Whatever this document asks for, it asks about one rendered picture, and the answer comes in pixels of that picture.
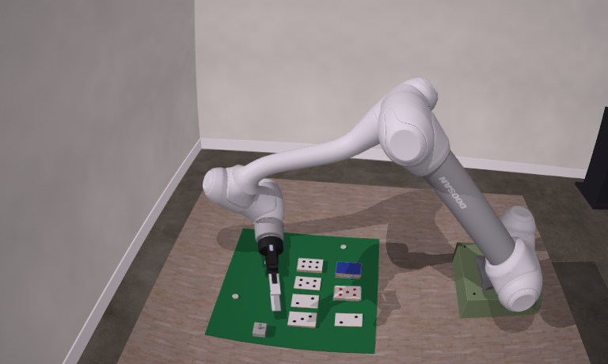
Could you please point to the green felt mat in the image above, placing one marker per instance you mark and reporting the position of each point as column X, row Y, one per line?
column 246, row 276

